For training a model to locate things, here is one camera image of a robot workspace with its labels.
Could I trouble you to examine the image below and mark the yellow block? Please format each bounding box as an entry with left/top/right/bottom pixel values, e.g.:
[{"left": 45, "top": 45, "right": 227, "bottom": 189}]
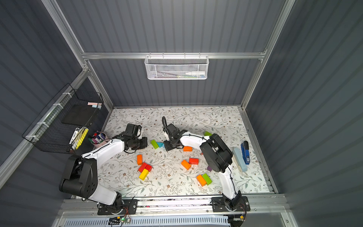
[{"left": 139, "top": 169, "right": 149, "bottom": 181}]

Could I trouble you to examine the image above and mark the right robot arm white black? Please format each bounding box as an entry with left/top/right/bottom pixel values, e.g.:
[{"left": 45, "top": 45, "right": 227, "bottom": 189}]
[{"left": 162, "top": 117, "right": 242, "bottom": 211}]

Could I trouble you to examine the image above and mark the pink pen cup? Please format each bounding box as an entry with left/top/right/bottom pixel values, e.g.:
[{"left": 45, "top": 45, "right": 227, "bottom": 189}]
[{"left": 88, "top": 131, "right": 108, "bottom": 148}]

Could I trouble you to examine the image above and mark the orange block centre low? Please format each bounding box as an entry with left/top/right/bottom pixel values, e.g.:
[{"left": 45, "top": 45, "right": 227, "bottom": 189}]
[{"left": 181, "top": 160, "right": 191, "bottom": 170}]

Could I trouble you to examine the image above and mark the red long block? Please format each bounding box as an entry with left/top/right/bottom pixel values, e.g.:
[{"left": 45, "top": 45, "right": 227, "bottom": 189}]
[{"left": 138, "top": 163, "right": 148, "bottom": 173}]

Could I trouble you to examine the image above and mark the blue stapler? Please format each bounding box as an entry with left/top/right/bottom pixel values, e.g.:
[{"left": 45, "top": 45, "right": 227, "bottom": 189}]
[{"left": 241, "top": 141, "right": 250, "bottom": 165}]

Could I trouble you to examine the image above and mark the red block centre low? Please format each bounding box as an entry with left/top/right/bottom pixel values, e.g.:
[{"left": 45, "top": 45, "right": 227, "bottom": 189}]
[{"left": 189, "top": 158, "right": 199, "bottom": 165}]

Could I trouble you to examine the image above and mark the black wire mesh basket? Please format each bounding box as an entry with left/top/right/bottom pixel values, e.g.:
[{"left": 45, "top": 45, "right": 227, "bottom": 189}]
[{"left": 22, "top": 84, "right": 104, "bottom": 155}]

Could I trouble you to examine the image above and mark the orange block bottom pair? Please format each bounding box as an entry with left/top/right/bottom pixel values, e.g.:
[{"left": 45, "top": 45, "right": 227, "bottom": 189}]
[{"left": 196, "top": 175, "right": 207, "bottom": 186}]

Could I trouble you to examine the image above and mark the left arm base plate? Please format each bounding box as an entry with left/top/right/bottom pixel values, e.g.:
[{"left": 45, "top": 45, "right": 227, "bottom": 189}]
[{"left": 97, "top": 199, "right": 138, "bottom": 216}]

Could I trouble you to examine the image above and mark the small circuit board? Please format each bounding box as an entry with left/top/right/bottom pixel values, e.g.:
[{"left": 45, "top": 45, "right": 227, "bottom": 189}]
[{"left": 107, "top": 216, "right": 131, "bottom": 227}]

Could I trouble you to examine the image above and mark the red small block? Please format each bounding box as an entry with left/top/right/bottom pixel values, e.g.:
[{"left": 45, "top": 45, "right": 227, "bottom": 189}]
[{"left": 145, "top": 164, "right": 152, "bottom": 172}]

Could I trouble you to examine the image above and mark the yellow highlighter pack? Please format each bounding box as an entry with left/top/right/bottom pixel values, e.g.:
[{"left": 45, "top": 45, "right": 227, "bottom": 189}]
[{"left": 72, "top": 127, "right": 89, "bottom": 150}]

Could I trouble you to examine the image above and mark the white wire mesh basket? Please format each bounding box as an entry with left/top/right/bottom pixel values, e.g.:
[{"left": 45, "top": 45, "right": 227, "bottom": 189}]
[{"left": 144, "top": 56, "right": 209, "bottom": 80}]

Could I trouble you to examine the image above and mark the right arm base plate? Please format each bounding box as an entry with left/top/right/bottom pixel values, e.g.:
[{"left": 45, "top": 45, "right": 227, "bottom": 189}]
[{"left": 210, "top": 195, "right": 251, "bottom": 212}]

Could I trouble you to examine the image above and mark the green block bottom pair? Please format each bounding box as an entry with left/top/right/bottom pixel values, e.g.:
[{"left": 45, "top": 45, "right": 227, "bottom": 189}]
[{"left": 202, "top": 174, "right": 212, "bottom": 185}]

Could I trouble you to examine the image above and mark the black notebook in basket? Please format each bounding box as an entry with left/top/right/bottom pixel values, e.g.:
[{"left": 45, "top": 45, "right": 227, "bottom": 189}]
[{"left": 61, "top": 105, "right": 100, "bottom": 127}]

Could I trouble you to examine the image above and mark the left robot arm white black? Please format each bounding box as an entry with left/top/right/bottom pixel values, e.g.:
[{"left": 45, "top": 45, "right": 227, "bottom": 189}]
[{"left": 59, "top": 124, "right": 147, "bottom": 207}]

